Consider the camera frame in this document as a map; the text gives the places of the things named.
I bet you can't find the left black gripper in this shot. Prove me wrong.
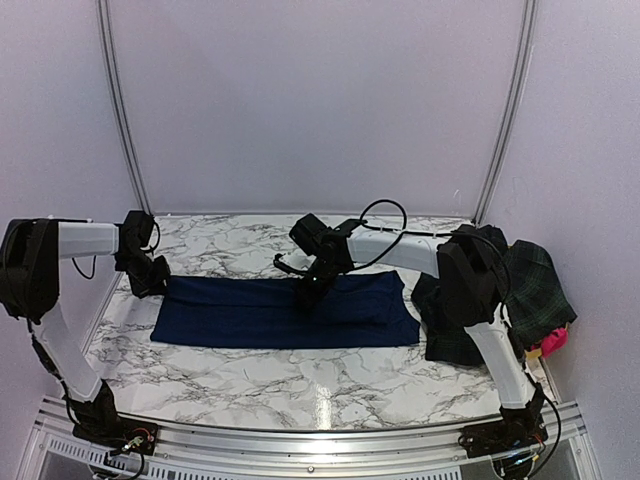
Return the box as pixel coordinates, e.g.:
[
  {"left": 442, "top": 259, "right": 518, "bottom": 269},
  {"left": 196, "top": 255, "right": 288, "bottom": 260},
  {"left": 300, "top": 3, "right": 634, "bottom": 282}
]
[{"left": 114, "top": 249, "right": 170, "bottom": 298}]

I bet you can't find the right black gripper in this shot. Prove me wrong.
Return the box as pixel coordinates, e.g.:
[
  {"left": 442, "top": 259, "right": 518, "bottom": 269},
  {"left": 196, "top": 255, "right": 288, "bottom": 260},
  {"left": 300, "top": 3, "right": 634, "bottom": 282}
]
[{"left": 290, "top": 257, "right": 344, "bottom": 309}]

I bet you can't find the navy blue t-shirt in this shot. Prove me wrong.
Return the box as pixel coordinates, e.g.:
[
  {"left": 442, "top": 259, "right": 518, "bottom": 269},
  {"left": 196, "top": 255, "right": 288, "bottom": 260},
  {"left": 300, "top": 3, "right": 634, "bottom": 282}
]
[{"left": 150, "top": 271, "right": 420, "bottom": 350}]

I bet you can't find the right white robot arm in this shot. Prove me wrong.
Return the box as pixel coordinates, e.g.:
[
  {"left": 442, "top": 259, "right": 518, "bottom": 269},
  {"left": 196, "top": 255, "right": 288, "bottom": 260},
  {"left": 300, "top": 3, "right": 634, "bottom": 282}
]
[{"left": 289, "top": 214, "right": 547, "bottom": 448}]

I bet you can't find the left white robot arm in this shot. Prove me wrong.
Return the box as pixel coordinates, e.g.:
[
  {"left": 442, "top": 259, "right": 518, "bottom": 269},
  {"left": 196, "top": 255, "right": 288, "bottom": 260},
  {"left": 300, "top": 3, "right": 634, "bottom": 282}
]
[{"left": 1, "top": 210, "right": 170, "bottom": 445}]

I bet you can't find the dark green plaid garment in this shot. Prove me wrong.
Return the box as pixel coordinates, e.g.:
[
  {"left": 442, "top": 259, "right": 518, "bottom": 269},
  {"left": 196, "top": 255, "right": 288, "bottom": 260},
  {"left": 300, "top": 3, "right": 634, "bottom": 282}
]
[{"left": 410, "top": 224, "right": 579, "bottom": 367}]

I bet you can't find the pink garment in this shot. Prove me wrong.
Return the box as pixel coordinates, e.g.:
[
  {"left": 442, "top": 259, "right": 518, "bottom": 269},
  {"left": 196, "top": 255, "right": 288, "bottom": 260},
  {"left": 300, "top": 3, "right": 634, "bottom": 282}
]
[{"left": 539, "top": 327, "right": 569, "bottom": 358}]

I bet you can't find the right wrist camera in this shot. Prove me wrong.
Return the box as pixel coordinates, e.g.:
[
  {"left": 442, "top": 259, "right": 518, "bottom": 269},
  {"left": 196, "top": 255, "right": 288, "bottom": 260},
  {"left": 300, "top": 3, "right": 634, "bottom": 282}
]
[{"left": 289, "top": 213, "right": 330, "bottom": 257}]

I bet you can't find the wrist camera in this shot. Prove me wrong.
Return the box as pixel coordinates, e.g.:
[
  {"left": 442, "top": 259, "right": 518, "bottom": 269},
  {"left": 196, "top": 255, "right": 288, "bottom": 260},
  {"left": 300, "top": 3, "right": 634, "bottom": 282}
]
[
  {"left": 119, "top": 210, "right": 161, "bottom": 253},
  {"left": 289, "top": 213, "right": 330, "bottom": 257}
]

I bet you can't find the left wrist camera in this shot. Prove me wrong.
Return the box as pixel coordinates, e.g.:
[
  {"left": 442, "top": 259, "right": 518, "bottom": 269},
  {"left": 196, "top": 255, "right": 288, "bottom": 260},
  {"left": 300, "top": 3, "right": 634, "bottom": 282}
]
[{"left": 119, "top": 210, "right": 161, "bottom": 253}]

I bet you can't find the front aluminium rail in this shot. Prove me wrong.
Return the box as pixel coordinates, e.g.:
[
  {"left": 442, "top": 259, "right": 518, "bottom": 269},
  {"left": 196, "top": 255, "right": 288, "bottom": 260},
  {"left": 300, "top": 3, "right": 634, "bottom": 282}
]
[{"left": 19, "top": 394, "right": 601, "bottom": 480}]

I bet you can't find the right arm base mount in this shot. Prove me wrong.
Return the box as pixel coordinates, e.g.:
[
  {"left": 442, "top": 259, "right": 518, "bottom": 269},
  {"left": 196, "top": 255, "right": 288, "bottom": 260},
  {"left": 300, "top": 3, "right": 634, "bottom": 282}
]
[{"left": 458, "top": 419, "right": 548, "bottom": 458}]

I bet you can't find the left aluminium frame post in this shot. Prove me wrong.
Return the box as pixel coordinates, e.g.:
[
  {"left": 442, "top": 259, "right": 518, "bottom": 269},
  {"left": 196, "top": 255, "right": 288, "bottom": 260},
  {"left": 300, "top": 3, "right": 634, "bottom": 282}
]
[{"left": 95, "top": 0, "right": 152, "bottom": 214}]

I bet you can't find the aluminium frame post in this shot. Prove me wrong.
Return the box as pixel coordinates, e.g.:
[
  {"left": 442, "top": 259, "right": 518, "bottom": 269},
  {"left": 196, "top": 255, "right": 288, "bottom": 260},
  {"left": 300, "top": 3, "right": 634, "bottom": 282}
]
[
  {"left": 95, "top": 0, "right": 152, "bottom": 214},
  {"left": 472, "top": 0, "right": 539, "bottom": 225}
]

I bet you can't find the right aluminium frame post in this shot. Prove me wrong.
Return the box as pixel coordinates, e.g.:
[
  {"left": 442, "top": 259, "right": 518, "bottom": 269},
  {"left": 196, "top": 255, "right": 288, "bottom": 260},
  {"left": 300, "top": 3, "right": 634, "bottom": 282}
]
[{"left": 472, "top": 0, "right": 539, "bottom": 225}]

